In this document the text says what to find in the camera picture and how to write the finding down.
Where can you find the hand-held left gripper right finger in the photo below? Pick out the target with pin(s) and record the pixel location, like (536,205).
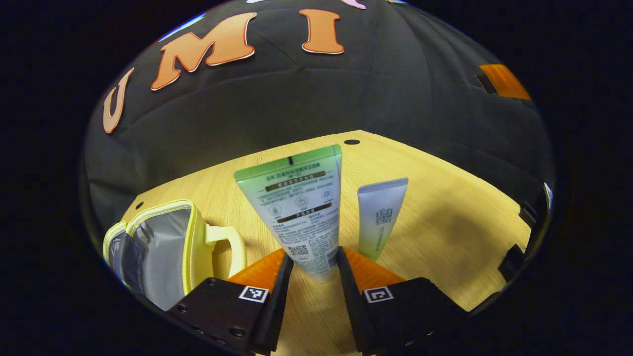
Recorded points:
(348,296)

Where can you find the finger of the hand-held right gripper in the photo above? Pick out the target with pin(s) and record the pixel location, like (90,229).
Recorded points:
(504,81)

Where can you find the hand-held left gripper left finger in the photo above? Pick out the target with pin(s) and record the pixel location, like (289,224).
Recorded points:
(279,296)

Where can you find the small white cream tube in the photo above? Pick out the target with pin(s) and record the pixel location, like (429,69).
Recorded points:
(381,217)

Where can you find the large green white cream tube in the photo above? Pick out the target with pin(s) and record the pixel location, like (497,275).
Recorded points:
(296,207)

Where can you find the pale yellow small suitcase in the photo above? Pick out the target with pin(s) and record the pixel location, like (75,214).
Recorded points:
(158,247)

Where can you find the black backdrop cloth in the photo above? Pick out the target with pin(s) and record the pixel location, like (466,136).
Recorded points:
(371,94)

